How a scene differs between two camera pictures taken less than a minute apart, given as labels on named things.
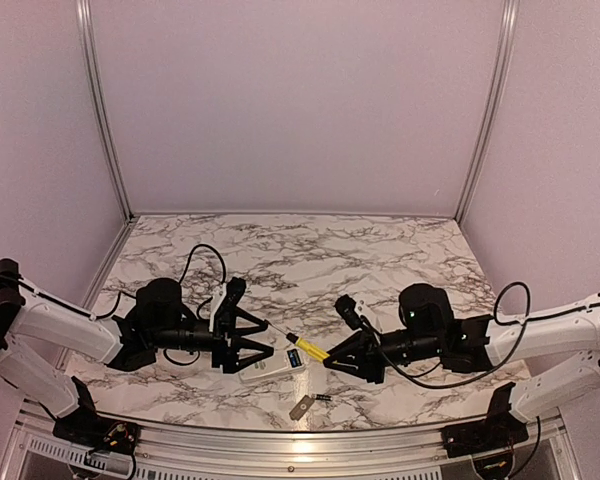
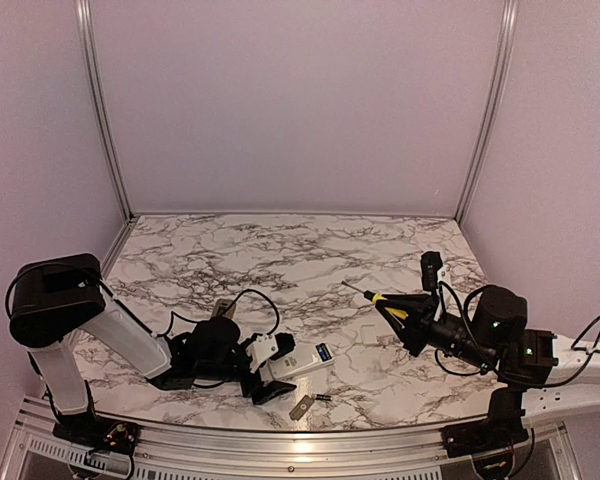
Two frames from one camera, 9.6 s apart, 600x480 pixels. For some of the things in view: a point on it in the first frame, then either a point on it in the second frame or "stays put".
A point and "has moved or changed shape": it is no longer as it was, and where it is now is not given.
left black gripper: [227, 356] -> [272, 390]
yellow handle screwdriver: [308, 347] -> [376, 297]
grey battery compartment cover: [301, 408] stays put
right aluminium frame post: [504, 70] stays put
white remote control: [284, 361] has moved or changed shape
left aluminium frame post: [86, 15] stays put
